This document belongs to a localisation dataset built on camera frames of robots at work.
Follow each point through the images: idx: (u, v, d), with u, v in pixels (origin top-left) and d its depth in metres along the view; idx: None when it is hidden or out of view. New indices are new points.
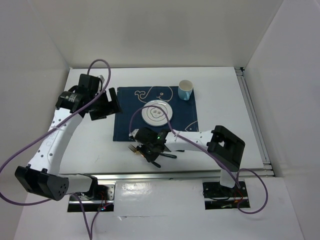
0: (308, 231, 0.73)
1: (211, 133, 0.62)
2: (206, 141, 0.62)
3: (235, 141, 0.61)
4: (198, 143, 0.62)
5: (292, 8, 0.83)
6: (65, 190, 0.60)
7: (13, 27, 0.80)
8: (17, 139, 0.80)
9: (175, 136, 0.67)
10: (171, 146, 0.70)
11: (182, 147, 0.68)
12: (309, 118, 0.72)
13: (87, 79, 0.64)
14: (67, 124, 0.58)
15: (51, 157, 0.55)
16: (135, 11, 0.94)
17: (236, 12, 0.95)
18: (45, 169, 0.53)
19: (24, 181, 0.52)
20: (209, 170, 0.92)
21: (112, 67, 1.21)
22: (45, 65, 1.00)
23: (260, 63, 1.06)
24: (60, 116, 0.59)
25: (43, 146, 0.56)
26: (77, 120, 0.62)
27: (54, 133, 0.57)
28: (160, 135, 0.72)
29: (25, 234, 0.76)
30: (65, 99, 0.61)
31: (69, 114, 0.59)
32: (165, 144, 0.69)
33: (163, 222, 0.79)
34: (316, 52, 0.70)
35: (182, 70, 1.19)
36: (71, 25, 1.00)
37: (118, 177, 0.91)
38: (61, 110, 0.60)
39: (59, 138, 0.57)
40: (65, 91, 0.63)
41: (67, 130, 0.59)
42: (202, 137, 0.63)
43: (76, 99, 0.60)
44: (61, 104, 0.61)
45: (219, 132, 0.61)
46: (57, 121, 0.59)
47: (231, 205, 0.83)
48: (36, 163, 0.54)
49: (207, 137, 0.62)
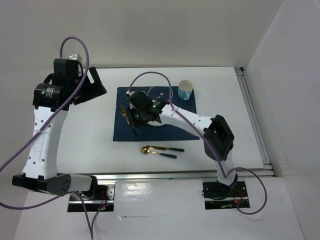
0: (308, 231, 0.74)
1: (210, 120, 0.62)
2: (202, 126, 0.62)
3: (227, 134, 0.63)
4: (195, 125, 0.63)
5: (292, 8, 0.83)
6: (68, 184, 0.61)
7: (13, 27, 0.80)
8: (17, 139, 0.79)
9: (173, 111, 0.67)
10: (165, 119, 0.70)
11: (177, 123, 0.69)
12: (309, 118, 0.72)
13: (62, 65, 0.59)
14: (51, 125, 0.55)
15: (44, 162, 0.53)
16: (135, 11, 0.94)
17: (236, 12, 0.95)
18: (41, 176, 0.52)
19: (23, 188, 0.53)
20: (209, 170, 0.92)
21: (111, 67, 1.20)
22: (44, 64, 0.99)
23: (260, 63, 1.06)
24: (42, 117, 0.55)
25: (33, 153, 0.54)
26: (62, 116, 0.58)
27: (40, 137, 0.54)
28: (156, 103, 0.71)
29: (25, 234, 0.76)
30: (42, 95, 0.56)
31: (52, 113, 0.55)
32: (160, 115, 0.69)
33: (163, 222, 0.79)
34: (316, 53, 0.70)
35: (182, 70, 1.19)
36: (71, 24, 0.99)
37: (117, 177, 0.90)
38: (40, 109, 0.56)
39: (47, 141, 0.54)
40: (39, 85, 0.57)
41: (53, 131, 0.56)
42: (200, 121, 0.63)
43: (54, 92, 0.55)
44: (39, 101, 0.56)
45: (218, 122, 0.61)
46: (39, 122, 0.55)
47: (231, 205, 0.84)
48: (30, 170, 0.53)
49: (205, 123, 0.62)
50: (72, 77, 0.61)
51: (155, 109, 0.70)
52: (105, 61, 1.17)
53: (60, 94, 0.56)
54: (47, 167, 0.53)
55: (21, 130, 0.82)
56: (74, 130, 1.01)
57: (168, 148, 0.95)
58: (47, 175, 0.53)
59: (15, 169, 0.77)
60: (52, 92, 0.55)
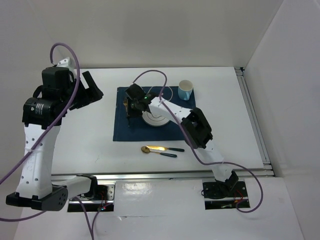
0: (308, 231, 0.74)
1: (189, 111, 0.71)
2: (182, 116, 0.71)
3: (204, 125, 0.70)
4: (175, 115, 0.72)
5: (292, 8, 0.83)
6: (66, 196, 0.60)
7: (12, 27, 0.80)
8: (17, 139, 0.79)
9: (160, 103, 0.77)
10: (154, 109, 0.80)
11: (162, 113, 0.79)
12: (309, 118, 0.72)
13: (51, 77, 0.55)
14: (43, 143, 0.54)
15: (37, 182, 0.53)
16: (135, 11, 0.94)
17: (236, 12, 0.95)
18: (35, 195, 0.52)
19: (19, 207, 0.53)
20: (209, 170, 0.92)
21: (111, 67, 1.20)
22: (44, 64, 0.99)
23: (260, 63, 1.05)
24: (33, 136, 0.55)
25: (26, 172, 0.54)
26: (54, 132, 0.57)
27: (32, 156, 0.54)
28: (147, 96, 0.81)
29: (26, 234, 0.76)
30: (32, 112, 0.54)
31: (42, 132, 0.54)
32: (149, 105, 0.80)
33: (163, 222, 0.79)
34: (316, 53, 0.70)
35: (182, 70, 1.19)
36: (71, 24, 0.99)
37: (117, 177, 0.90)
38: (31, 127, 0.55)
39: (39, 160, 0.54)
40: (27, 100, 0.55)
41: (45, 150, 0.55)
42: (181, 111, 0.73)
43: (44, 107, 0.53)
44: (29, 117, 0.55)
45: (195, 113, 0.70)
46: (31, 141, 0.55)
47: (231, 205, 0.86)
48: (24, 190, 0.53)
49: (185, 114, 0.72)
50: (63, 87, 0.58)
51: (146, 100, 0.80)
52: (105, 61, 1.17)
53: (50, 110, 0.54)
54: (40, 186, 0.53)
55: (21, 130, 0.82)
56: (74, 130, 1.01)
57: (168, 148, 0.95)
58: (42, 195, 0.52)
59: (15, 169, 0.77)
60: (42, 108, 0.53)
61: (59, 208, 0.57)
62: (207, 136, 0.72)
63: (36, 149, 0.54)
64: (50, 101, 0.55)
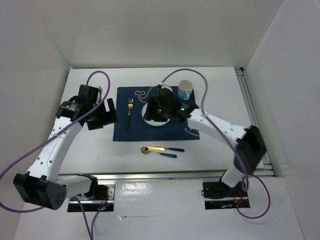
0: (308, 231, 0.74)
1: (243, 129, 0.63)
2: (235, 136, 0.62)
3: (260, 146, 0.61)
4: (226, 134, 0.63)
5: (292, 8, 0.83)
6: (64, 199, 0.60)
7: (13, 27, 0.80)
8: (18, 139, 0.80)
9: (203, 117, 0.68)
10: (192, 123, 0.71)
11: (203, 129, 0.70)
12: (309, 118, 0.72)
13: (87, 90, 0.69)
14: (67, 132, 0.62)
15: (51, 164, 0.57)
16: (134, 11, 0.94)
17: (236, 12, 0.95)
18: (45, 175, 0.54)
19: (22, 189, 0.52)
20: (209, 170, 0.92)
21: (111, 67, 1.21)
22: (45, 64, 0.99)
23: (260, 63, 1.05)
24: (59, 125, 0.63)
25: (43, 154, 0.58)
26: (77, 128, 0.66)
27: (54, 140, 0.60)
28: (185, 107, 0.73)
29: (25, 235, 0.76)
30: (66, 108, 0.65)
31: (69, 122, 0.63)
32: (188, 119, 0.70)
33: (163, 222, 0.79)
34: (316, 52, 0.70)
35: (181, 70, 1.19)
36: (71, 25, 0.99)
37: (117, 177, 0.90)
38: (62, 118, 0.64)
39: (59, 145, 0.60)
40: (65, 101, 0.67)
41: (66, 139, 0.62)
42: (232, 129, 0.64)
43: (76, 108, 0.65)
44: (62, 112, 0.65)
45: (251, 132, 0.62)
46: (57, 129, 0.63)
47: (231, 205, 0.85)
48: (35, 169, 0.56)
49: (237, 132, 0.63)
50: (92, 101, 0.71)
51: (183, 113, 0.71)
52: (105, 61, 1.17)
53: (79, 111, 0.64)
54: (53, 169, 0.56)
55: (22, 130, 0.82)
56: None
57: (168, 148, 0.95)
58: (49, 177, 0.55)
59: (16, 169, 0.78)
60: (74, 108, 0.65)
61: (54, 206, 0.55)
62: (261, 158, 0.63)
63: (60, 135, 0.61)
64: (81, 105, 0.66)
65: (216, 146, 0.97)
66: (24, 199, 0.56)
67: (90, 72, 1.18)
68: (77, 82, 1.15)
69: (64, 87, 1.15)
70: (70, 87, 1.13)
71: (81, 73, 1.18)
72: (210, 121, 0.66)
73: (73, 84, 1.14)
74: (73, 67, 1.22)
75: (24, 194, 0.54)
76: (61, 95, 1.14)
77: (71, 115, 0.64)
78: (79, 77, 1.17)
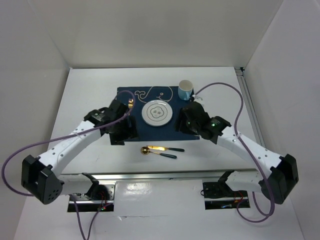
0: (308, 231, 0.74)
1: (278, 159, 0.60)
2: (269, 164, 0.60)
3: (293, 177, 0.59)
4: (260, 160, 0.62)
5: (292, 8, 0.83)
6: (56, 196, 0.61)
7: (12, 27, 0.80)
8: (18, 139, 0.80)
9: (236, 137, 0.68)
10: (224, 142, 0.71)
11: (233, 148, 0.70)
12: (309, 118, 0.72)
13: (117, 105, 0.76)
14: (86, 135, 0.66)
15: (61, 157, 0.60)
16: (134, 11, 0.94)
17: (236, 12, 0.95)
18: (51, 165, 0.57)
19: (27, 171, 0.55)
20: (209, 170, 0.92)
21: (111, 67, 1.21)
22: (45, 64, 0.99)
23: (260, 63, 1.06)
24: (82, 127, 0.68)
25: (58, 146, 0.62)
26: (96, 135, 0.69)
27: (73, 138, 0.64)
28: (215, 123, 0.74)
29: (25, 234, 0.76)
30: (94, 116, 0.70)
31: (92, 127, 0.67)
32: (219, 137, 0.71)
33: (163, 222, 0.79)
34: (316, 52, 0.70)
35: (181, 70, 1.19)
36: (71, 25, 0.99)
37: (122, 177, 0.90)
38: (87, 122, 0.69)
39: (75, 143, 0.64)
40: (95, 110, 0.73)
41: (84, 140, 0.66)
42: (267, 156, 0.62)
43: (102, 119, 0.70)
44: (89, 118, 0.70)
45: (285, 161, 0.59)
46: (79, 130, 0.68)
47: (231, 205, 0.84)
48: (45, 157, 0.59)
49: (272, 160, 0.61)
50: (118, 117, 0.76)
51: (214, 129, 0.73)
52: (105, 61, 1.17)
53: (103, 123, 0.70)
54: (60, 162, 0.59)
55: (22, 130, 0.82)
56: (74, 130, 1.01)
57: (168, 148, 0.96)
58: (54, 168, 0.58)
59: (16, 169, 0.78)
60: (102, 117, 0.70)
61: (44, 199, 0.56)
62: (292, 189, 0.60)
63: (80, 135, 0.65)
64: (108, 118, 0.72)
65: (216, 146, 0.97)
66: (22, 183, 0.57)
67: (90, 73, 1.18)
68: (76, 82, 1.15)
69: (64, 87, 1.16)
70: (70, 87, 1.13)
71: (80, 73, 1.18)
72: (243, 143, 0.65)
73: (73, 84, 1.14)
74: (73, 68, 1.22)
75: (25, 178, 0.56)
76: (60, 95, 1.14)
77: (95, 122, 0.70)
78: (79, 77, 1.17)
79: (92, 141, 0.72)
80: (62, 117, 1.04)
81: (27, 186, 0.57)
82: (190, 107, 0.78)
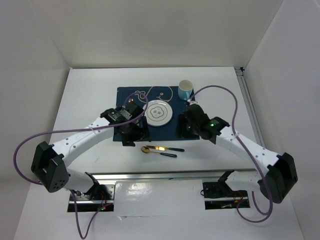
0: (308, 231, 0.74)
1: (275, 157, 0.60)
2: (266, 162, 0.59)
3: (292, 177, 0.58)
4: (257, 158, 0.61)
5: (292, 8, 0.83)
6: (61, 187, 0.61)
7: (12, 27, 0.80)
8: (18, 139, 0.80)
9: (233, 136, 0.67)
10: (222, 141, 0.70)
11: (234, 149, 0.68)
12: (309, 118, 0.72)
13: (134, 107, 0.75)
14: (100, 131, 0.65)
15: (73, 148, 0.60)
16: (134, 11, 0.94)
17: (236, 12, 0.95)
18: (63, 154, 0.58)
19: (39, 157, 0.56)
20: (208, 170, 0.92)
21: (111, 67, 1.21)
22: (45, 65, 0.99)
23: (260, 63, 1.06)
24: (98, 123, 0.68)
25: (72, 137, 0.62)
26: (109, 133, 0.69)
27: (87, 132, 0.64)
28: (214, 123, 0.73)
29: (25, 234, 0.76)
30: (110, 113, 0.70)
31: (107, 124, 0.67)
32: (218, 137, 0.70)
33: (163, 222, 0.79)
34: (316, 52, 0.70)
35: (181, 70, 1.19)
36: (71, 25, 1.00)
37: (131, 177, 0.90)
38: (103, 119, 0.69)
39: (88, 137, 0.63)
40: (112, 108, 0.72)
41: (97, 136, 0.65)
42: (264, 155, 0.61)
43: (117, 118, 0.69)
44: (105, 115, 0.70)
45: (283, 159, 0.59)
46: (94, 125, 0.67)
47: (231, 205, 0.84)
48: (59, 145, 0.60)
49: (270, 158, 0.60)
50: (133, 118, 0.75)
51: (214, 130, 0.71)
52: (105, 61, 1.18)
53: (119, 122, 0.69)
54: (72, 153, 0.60)
55: (22, 130, 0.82)
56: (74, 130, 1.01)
57: (168, 148, 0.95)
58: (65, 158, 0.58)
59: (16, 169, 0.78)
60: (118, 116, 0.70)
61: (50, 187, 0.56)
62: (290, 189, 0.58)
63: (94, 131, 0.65)
64: (123, 118, 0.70)
65: (216, 146, 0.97)
66: (32, 169, 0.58)
67: (90, 73, 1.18)
68: (77, 82, 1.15)
69: (64, 87, 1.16)
70: (70, 87, 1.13)
71: (81, 73, 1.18)
72: (241, 142, 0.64)
73: (73, 84, 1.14)
74: (73, 68, 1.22)
75: (35, 163, 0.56)
76: (60, 96, 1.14)
77: (110, 121, 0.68)
78: (79, 77, 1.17)
79: (106, 138, 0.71)
80: (63, 117, 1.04)
81: (35, 172, 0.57)
82: (189, 109, 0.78)
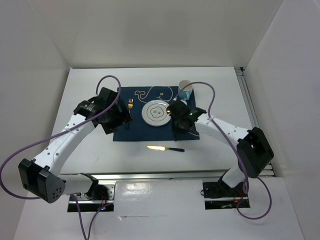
0: (308, 231, 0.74)
1: (246, 131, 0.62)
2: (237, 137, 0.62)
3: (265, 149, 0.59)
4: (229, 135, 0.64)
5: (293, 8, 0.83)
6: (60, 194, 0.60)
7: (12, 27, 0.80)
8: (18, 139, 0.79)
9: (209, 120, 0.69)
10: (200, 127, 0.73)
11: (212, 132, 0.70)
12: (309, 118, 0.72)
13: (107, 93, 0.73)
14: (79, 129, 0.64)
15: (56, 156, 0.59)
16: (134, 11, 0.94)
17: (237, 12, 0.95)
18: (48, 165, 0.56)
19: (25, 176, 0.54)
20: (209, 170, 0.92)
21: (111, 67, 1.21)
22: (45, 64, 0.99)
23: (260, 63, 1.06)
24: (74, 121, 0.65)
25: (52, 145, 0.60)
26: (89, 127, 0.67)
27: (65, 134, 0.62)
28: (193, 112, 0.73)
29: (25, 235, 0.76)
30: (84, 107, 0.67)
31: (83, 120, 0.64)
32: (195, 123, 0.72)
33: (164, 223, 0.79)
34: (316, 52, 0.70)
35: (181, 70, 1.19)
36: (71, 25, 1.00)
37: (123, 178, 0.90)
38: (78, 115, 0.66)
39: (69, 140, 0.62)
40: (84, 101, 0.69)
41: (77, 135, 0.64)
42: (236, 131, 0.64)
43: (93, 109, 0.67)
44: (79, 111, 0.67)
45: (254, 133, 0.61)
46: (71, 125, 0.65)
47: (231, 205, 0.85)
48: (41, 158, 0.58)
49: (241, 134, 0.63)
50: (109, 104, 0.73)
51: (191, 117, 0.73)
52: (105, 61, 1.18)
53: (95, 113, 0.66)
54: (57, 161, 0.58)
55: (22, 130, 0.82)
56: None
57: (168, 148, 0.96)
58: (51, 169, 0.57)
59: (16, 169, 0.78)
60: (93, 107, 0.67)
61: (48, 198, 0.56)
62: (268, 163, 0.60)
63: (72, 131, 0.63)
64: (99, 107, 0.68)
65: (216, 145, 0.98)
66: (23, 186, 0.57)
67: (90, 73, 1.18)
68: (76, 82, 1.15)
69: (64, 87, 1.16)
70: (70, 87, 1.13)
71: (81, 72, 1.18)
72: (215, 124, 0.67)
73: (73, 84, 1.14)
74: (73, 68, 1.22)
75: (24, 182, 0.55)
76: (60, 95, 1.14)
77: (87, 115, 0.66)
78: (79, 76, 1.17)
79: (87, 133, 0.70)
80: (62, 117, 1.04)
81: (29, 189, 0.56)
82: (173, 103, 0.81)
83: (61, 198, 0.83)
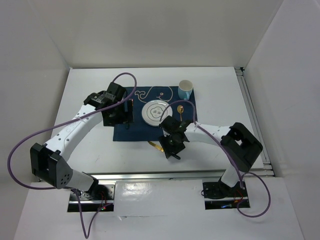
0: (308, 231, 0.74)
1: (229, 128, 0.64)
2: (221, 135, 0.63)
3: (252, 141, 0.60)
4: (214, 135, 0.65)
5: (292, 9, 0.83)
6: (67, 181, 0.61)
7: (13, 27, 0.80)
8: (18, 139, 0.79)
9: (195, 126, 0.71)
10: (190, 136, 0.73)
11: (200, 138, 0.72)
12: (309, 118, 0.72)
13: (115, 88, 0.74)
14: (89, 118, 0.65)
15: (67, 142, 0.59)
16: (134, 11, 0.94)
17: (237, 12, 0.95)
18: (59, 149, 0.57)
19: (36, 160, 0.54)
20: (209, 170, 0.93)
21: (111, 66, 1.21)
22: (45, 64, 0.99)
23: (260, 63, 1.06)
24: (84, 110, 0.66)
25: (63, 131, 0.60)
26: (97, 117, 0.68)
27: (75, 122, 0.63)
28: (182, 124, 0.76)
29: (25, 235, 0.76)
30: (93, 99, 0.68)
31: (94, 110, 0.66)
32: (185, 133, 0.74)
33: (164, 222, 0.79)
34: (316, 52, 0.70)
35: (181, 70, 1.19)
36: (71, 25, 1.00)
37: (122, 177, 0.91)
38: (87, 105, 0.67)
39: (79, 127, 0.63)
40: (94, 93, 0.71)
41: (87, 124, 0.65)
42: (220, 130, 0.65)
43: (102, 101, 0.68)
44: (89, 101, 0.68)
45: (235, 128, 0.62)
46: (81, 114, 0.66)
47: (231, 205, 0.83)
48: (52, 143, 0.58)
49: (224, 131, 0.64)
50: (118, 98, 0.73)
51: (181, 129, 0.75)
52: (105, 61, 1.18)
53: (104, 105, 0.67)
54: (68, 146, 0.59)
55: (22, 129, 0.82)
56: None
57: None
58: (62, 152, 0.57)
59: (16, 168, 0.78)
60: (102, 99, 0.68)
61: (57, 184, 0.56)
62: (258, 154, 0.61)
63: (83, 120, 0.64)
64: (107, 99, 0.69)
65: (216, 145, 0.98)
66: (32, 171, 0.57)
67: (90, 72, 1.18)
68: (76, 82, 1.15)
69: (64, 87, 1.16)
70: (70, 87, 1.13)
71: (81, 72, 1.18)
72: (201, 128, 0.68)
73: (73, 84, 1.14)
74: (73, 68, 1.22)
75: (34, 166, 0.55)
76: (61, 95, 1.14)
77: (96, 105, 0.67)
78: (79, 76, 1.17)
79: (94, 125, 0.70)
80: (62, 117, 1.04)
81: (38, 175, 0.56)
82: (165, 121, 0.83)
83: (61, 198, 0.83)
